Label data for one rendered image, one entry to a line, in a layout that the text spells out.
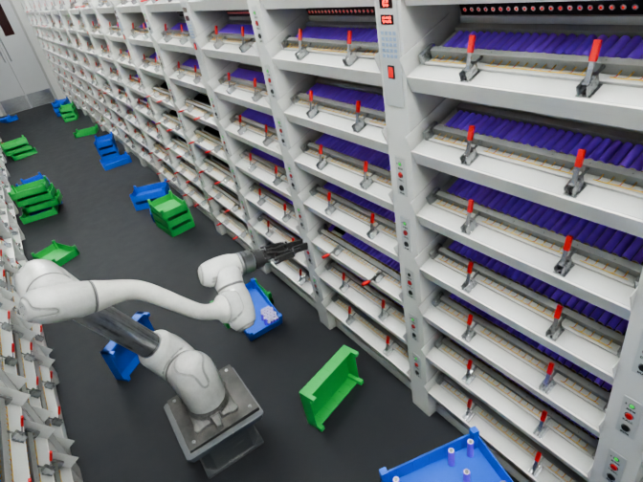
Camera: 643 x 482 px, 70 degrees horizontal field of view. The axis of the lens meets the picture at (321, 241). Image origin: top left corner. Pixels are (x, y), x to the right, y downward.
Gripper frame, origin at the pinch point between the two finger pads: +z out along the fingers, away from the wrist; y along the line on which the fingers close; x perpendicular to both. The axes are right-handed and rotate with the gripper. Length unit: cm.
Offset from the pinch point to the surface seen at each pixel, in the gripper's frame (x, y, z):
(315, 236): 7.0, 15.0, 17.4
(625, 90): -73, -105, 9
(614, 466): 15, -120, 20
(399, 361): 47, -37, 26
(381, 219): -17.6, -28.8, 19.3
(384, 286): 8.0, -33.8, 17.8
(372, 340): 47, -20, 25
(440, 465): 28, -90, -7
